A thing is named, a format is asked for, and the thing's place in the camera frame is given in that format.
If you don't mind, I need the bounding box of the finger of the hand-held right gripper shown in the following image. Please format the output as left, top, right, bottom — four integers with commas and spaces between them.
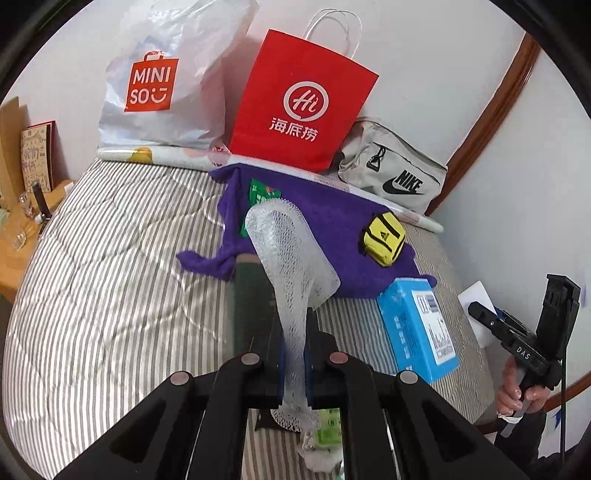
468, 300, 513, 344

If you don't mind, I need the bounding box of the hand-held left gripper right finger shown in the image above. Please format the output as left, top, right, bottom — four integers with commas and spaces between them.
305, 309, 532, 480

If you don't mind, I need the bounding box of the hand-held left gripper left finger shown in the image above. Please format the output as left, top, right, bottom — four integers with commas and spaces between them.
53, 320, 289, 480

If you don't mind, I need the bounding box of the light green tissue packet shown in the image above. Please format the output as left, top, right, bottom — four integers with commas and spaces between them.
316, 408, 343, 450

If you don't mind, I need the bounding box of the blue tissue pack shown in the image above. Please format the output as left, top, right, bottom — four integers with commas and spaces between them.
376, 278, 461, 384

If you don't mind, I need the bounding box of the white foam net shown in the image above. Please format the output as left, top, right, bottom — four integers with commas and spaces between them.
245, 198, 342, 432

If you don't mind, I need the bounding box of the yellow small pouch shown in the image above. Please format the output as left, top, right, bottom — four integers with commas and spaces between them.
361, 212, 407, 267

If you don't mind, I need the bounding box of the person's right forearm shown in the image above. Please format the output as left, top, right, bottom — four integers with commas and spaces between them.
496, 406, 591, 480

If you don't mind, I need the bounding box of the person's right hand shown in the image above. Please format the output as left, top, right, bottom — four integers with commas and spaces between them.
496, 355, 552, 418

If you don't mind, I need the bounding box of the dark green box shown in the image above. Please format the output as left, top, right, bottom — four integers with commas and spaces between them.
233, 254, 280, 356

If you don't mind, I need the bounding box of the purple towel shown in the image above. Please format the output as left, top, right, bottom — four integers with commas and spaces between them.
177, 164, 438, 301

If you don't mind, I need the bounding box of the grey waist bag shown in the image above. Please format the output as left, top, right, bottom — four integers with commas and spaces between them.
337, 117, 448, 215

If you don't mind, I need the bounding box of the striped mattress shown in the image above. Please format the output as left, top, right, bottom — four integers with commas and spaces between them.
9, 157, 492, 480

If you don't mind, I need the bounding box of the rolled printed paper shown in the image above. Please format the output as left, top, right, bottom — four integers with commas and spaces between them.
97, 147, 444, 234

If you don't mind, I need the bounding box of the wooden bedside table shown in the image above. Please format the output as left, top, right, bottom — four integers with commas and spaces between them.
0, 179, 75, 305

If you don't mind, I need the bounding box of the red paper bag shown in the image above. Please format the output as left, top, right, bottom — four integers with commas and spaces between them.
228, 10, 380, 174

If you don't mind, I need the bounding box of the black tube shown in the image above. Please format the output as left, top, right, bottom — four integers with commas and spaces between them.
31, 182, 51, 223

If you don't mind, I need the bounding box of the white plastic shopping bag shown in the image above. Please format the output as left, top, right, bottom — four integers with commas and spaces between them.
98, 0, 262, 153

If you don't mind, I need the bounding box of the brown picture book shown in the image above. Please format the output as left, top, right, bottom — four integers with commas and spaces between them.
20, 121, 57, 193

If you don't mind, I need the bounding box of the wooden headboard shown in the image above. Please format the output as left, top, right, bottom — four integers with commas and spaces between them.
0, 97, 25, 199

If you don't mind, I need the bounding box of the white wall socket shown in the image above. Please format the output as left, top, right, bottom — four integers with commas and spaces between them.
458, 281, 497, 349

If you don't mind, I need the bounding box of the black cable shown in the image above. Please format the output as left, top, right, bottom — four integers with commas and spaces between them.
560, 360, 571, 462

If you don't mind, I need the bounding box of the brown wooden door frame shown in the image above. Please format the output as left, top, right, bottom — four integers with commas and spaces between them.
425, 34, 541, 217

